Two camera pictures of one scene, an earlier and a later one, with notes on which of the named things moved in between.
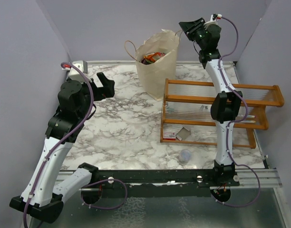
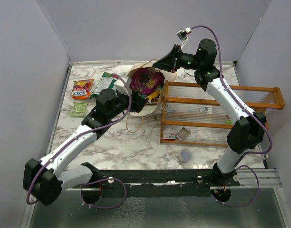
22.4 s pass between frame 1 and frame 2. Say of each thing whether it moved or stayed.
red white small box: stayed
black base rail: stayed
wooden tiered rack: stayed
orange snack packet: moved
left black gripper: moved
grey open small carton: stayed
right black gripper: moved
